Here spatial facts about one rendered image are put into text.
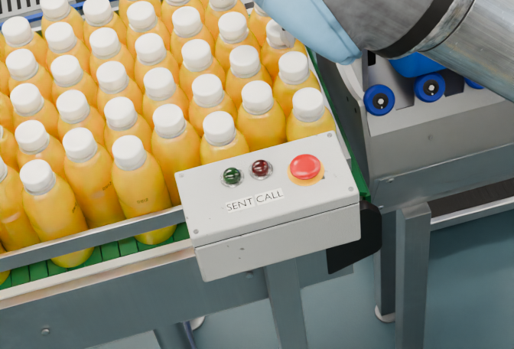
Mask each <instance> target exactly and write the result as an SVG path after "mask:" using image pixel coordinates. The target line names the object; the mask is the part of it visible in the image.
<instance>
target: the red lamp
mask: <svg viewBox="0 0 514 349"><path fill-rule="evenodd" d="M251 169H252V173H253V174H254V175H255V176H259V177H261V176H265V175H267V174H268V173H269V171H270V166H269V163H268V162H267V161H266V160H263V159H258V160H256V161H254V162H253V163H252V167H251Z"/></svg>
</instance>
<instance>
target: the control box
mask: <svg viewBox="0 0 514 349"><path fill-rule="evenodd" d="M303 154H309V155H314V156H315V157H317V158H318V159H319V161H320V172H319V174H318V175H317V176H316V177H314V178H312V179H308V180H301V179H298V178H296V177H295V176H293V175H292V173H291V171H290V164H291V161H292V160H293V159H294V158H295V157H297V156H298V155H303ZM258 159H263V160H266V161H267V162H268V163H269V166H270V171H269V173H268V174H267V175H265V176H261V177H259V176H255V175H254V174H253V173H252V169H251V167H252V163H253V162H254V161H256V160H258ZM230 167H235V168H238V169H239V171H240V173H241V179H240V181H239V182H237V183H236V184H227V183H226V182H224V180H223V172H224V171H225V170H226V169H227V168H230ZM174 176H175V180H176V183H177V188H178V191H179V195H180V198H181V203H182V207H183V210H184V216H185V219H186V222H187V228H188V231H189V234H190V239H191V242H192V245H193V248H194V252H195V255H196V258H197V262H198V265H199V268H200V272H201V275H202V278H203V281H204V282H209V281H213V280H215V279H221V278H223V277H227V276H231V275H235V274H237V273H241V272H245V271H249V270H251V269H256V268H259V267H263V266H267V265H270V264H273V263H278V262H281V261H284V260H287V259H292V258H295V257H298V256H303V255H306V254H309V253H314V252H317V251H320V250H325V249H328V248H331V247H334V246H339V245H342V244H345V243H350V242H353V241H356V240H359V239H360V238H361V231H360V214H359V191H358V188H357V186H356V183H355V181H354V179H353V176H352V173H351V171H350V168H349V166H348V164H347V162H346V159H345V156H344V154H343V151H342V148H341V147H340V143H339V141H338V139H337V136H336V133H335V131H329V132H324V133H321V134H317V135H313V136H309V137H307V138H303V139H299V140H295V141H292V142H287V143H284V144H280V145H276V146H272V147H269V148H264V149H261V150H258V151H255V152H250V153H247V154H244V155H239V156H236V157H232V158H228V159H224V160H221V161H216V162H213V163H210V164H207V165H201V166H199V167H195V168H191V169H187V170H184V171H179V172H176V173H175V174H174ZM277 191H278V192H277ZM272 193H273V195H274V197H276V198H274V199H273V196H272ZM278 193H279V196H282V195H283V196H282V197H279V196H278ZM266 194H268V195H269V196H270V197H271V198H272V199H271V198H266V201H265V196H266ZM259 195H262V196H260V197H258V196H259ZM257 197H258V201H257V200H256V198H257ZM249 198H252V199H250V201H251V205H250V203H249V200H246V199H249ZM244 200H245V202H246V206H244V205H242V204H245V202H244ZM263 200H264V201H263ZM259 201H262V202H259ZM235 202H236V203H235ZM238 202H240V203H242V204H239V205H240V208H239V205H238ZM232 203H234V204H233V205H237V206H235V207H234V208H237V209H234V210H233V205H232ZM227 204H231V205H228V207H227V206H226V205H227ZM229 207H231V208H232V210H231V208H229Z"/></svg>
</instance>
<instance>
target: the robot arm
mask: <svg viewBox="0 0 514 349"><path fill-rule="evenodd" d="M253 1H254V3H256V4H257V6H259V7H260V8H261V9H262V10H263V11H264V12H265V13H266V14H267V15H268V16H269V17H270V18H272V19H273V20H274V21H275V22H276V23H277V24H278V26H279V31H280V38H281V41H282V42H283V43H284V44H285V45H286V46H287V47H288V48H293V47H294V38H296V39H298V40H299V41H300V42H301V43H303V44H305V45H306V46H307V47H309V48H310V49H311V50H313V51H315V52H316V53H318V54H319V55H321V56H322V57H325V58H327V59H328V60H330V61H333V62H334V63H339V64H340V65H350V64H352V63H353V62H354V60H355V59H360V58H361V56H362V54H363V53H362V49H363V48H365V49H367V50H369V51H371V52H373V53H374V54H377V55H379V56H380V57H384V58H385V59H388V60H397V59H400V58H403V57H406V56H408V55H409V54H413V53H414V52H416V51H417V52H418V53H420V54H422V55H424V56H426V57H428V58H430V59H431V60H433V61H435V62H437V63H439V64H441V65H442V66H444V67H446V68H448V69H450V70H452V71H454V72H455V73H458V74H460V75H461V76H463V77H466V78H467V79H468V80H471V81H473V82H474V83H477V84H479V85H480V86H482V87H484V88H486V89H488V90H490V91H492V92H493V93H495V94H497V95H499V96H501V97H503V98H504V99H507V100H508V101H510V102H512V103H514V0H253Z"/></svg>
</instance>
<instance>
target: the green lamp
mask: <svg viewBox="0 0 514 349"><path fill-rule="evenodd" d="M240 179H241V173H240V171H239V169H238V168H235V167H230V168H227V169H226V170H225V171H224V172H223V180H224V182H226V183H227V184H236V183H237V182H239V181H240Z"/></svg>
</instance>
